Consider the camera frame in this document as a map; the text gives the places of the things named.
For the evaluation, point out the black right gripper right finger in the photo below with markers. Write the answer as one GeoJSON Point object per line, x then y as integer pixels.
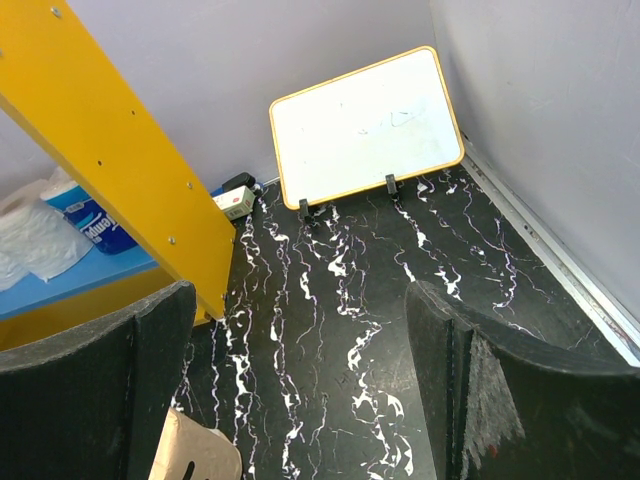
{"type": "Point", "coordinates": [502, 404]}

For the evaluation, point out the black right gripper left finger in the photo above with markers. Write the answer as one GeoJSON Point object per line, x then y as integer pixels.
{"type": "Point", "coordinates": [91, 402]}

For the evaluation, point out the white toilet paper roll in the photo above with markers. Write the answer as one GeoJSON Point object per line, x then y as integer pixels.
{"type": "Point", "coordinates": [36, 238]}

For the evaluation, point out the black device behind shelf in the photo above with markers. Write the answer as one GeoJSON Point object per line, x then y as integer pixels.
{"type": "Point", "coordinates": [243, 179]}

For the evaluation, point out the yellow shelf with coloured boards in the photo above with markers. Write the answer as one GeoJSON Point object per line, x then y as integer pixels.
{"type": "Point", "coordinates": [59, 86]}

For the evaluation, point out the brown wrapped roll, back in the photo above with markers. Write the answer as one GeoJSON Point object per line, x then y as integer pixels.
{"type": "Point", "coordinates": [188, 450]}

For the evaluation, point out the small white green box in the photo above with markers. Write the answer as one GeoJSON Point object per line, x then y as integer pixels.
{"type": "Point", "coordinates": [236, 203]}

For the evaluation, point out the whiteboard with yellow frame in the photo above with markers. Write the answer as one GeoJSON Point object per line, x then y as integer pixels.
{"type": "Point", "coordinates": [386, 122]}

